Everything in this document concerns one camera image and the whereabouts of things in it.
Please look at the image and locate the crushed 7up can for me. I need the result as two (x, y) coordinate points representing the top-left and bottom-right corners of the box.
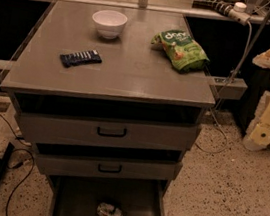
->
(96, 202), (123, 216)

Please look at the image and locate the grey drawer cabinet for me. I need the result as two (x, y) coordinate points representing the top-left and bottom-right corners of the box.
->
(0, 0), (229, 216)

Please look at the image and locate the bottom open grey drawer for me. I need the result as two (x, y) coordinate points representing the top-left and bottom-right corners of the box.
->
(49, 177), (165, 216)

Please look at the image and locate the top grey drawer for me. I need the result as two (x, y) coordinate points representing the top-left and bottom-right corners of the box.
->
(15, 113), (201, 151)

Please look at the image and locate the middle grey drawer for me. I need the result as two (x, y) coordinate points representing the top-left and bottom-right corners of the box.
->
(36, 154), (182, 181)

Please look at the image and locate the green chip bag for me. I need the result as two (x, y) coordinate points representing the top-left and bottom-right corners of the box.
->
(151, 29), (210, 74)

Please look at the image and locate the white ceramic bowl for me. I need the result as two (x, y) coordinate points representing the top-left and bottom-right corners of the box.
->
(92, 10), (128, 40)

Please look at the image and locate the dark blue snack bar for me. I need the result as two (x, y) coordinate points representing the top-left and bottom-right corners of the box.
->
(59, 50), (103, 68)

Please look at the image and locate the grey side bracket box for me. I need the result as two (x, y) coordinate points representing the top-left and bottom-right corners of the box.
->
(207, 76), (247, 100)

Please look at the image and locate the white power cable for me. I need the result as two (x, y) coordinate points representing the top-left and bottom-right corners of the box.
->
(193, 16), (255, 158)

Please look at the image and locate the black handle top drawer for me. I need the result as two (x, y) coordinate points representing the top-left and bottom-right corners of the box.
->
(96, 127), (128, 138)

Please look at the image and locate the black handle drawer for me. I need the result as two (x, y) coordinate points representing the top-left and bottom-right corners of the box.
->
(96, 127), (128, 138)
(97, 163), (122, 174)

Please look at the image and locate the black handle middle drawer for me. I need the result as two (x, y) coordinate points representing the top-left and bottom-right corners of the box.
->
(97, 163), (122, 174)

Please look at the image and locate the black floor cable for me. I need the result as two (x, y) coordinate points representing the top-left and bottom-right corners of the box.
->
(0, 93), (45, 216)

